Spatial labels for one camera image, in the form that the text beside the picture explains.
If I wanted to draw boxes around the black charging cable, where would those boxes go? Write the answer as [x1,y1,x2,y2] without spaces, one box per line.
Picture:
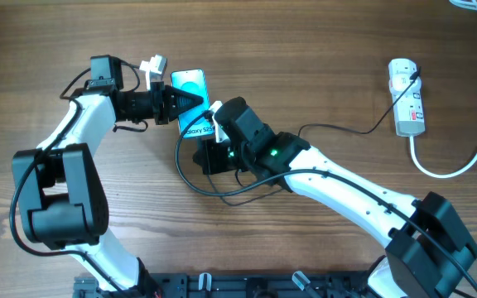
[205,66,422,207]

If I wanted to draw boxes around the white charger plug adapter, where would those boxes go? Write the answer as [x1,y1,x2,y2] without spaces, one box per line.
[389,71,422,96]

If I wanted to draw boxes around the smartphone with teal screen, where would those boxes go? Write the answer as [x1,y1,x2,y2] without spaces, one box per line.
[171,69,214,138]

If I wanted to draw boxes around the white power strip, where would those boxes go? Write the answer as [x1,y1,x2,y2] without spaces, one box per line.
[388,58,426,137]

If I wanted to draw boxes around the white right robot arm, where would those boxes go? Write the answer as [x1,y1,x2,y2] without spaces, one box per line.
[194,97,477,297]

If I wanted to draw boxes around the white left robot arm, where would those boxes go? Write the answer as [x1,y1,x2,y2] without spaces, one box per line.
[9,55,204,297]

